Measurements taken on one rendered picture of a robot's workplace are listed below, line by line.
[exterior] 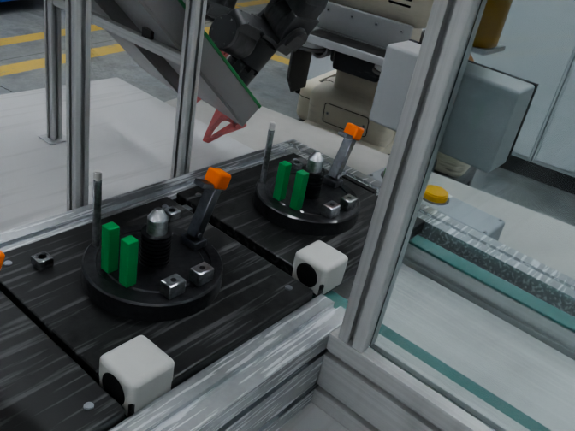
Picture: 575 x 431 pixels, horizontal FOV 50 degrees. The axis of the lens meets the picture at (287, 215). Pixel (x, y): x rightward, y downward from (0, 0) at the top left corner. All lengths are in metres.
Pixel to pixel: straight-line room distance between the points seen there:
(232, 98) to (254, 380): 0.50
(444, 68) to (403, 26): 0.91
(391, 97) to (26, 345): 0.38
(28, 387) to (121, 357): 0.07
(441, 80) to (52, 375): 0.38
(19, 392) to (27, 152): 0.65
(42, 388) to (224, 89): 0.54
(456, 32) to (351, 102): 1.03
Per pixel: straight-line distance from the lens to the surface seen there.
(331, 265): 0.67
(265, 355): 0.60
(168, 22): 0.84
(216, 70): 0.90
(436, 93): 0.49
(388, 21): 1.40
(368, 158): 1.28
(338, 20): 1.45
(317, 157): 0.77
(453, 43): 0.48
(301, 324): 0.63
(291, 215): 0.74
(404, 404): 0.62
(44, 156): 1.11
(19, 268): 0.66
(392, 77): 0.54
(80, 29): 0.72
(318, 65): 4.13
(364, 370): 0.62
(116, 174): 1.06
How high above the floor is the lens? 1.36
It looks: 30 degrees down
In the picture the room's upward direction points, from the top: 11 degrees clockwise
